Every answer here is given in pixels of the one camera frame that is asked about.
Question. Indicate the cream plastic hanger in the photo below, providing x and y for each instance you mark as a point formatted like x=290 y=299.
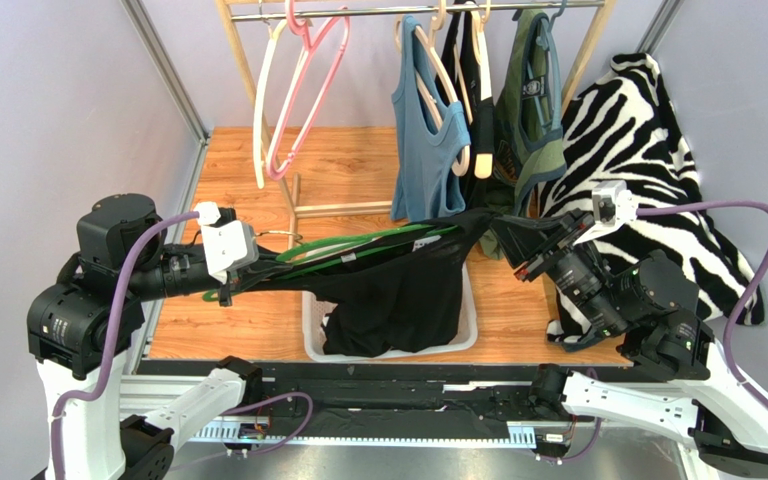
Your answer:
x=265 y=144

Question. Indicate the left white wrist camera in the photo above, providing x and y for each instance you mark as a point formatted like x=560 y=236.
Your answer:
x=229 y=243

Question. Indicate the olive green tank top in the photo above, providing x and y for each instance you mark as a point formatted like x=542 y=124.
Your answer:
x=521 y=164

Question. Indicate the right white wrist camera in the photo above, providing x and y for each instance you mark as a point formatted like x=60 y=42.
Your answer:
x=613 y=207

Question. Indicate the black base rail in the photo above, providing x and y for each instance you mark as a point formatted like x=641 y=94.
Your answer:
x=398 y=401

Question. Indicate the blue tank top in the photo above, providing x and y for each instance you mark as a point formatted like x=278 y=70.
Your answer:
x=431 y=134

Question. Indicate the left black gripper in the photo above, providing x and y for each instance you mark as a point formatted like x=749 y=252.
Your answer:
x=232 y=282

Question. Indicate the light wooden hanger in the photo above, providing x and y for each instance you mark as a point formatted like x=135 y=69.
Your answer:
x=472 y=77

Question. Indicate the green plastic hanger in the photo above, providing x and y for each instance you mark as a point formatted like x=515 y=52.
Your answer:
x=307 y=252

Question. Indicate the black tank top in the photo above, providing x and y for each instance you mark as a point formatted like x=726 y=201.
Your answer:
x=399 y=292

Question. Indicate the white plastic basket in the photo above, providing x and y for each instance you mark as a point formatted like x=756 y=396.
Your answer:
x=314 y=312

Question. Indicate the zebra print blanket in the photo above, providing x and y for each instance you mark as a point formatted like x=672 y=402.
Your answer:
x=624 y=127

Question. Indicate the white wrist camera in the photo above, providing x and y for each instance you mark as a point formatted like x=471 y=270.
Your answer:
x=229 y=243
x=613 y=207

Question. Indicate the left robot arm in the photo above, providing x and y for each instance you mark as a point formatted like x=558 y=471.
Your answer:
x=80 y=334

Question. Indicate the teal plastic hanger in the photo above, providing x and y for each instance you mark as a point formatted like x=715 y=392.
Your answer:
x=538 y=85

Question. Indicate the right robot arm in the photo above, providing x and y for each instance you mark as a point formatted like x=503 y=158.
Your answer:
x=652 y=307

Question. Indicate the wooden clothes rack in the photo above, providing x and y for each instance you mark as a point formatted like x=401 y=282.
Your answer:
x=291 y=193

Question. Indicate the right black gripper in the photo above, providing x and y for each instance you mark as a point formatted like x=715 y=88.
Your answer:
x=537 y=249

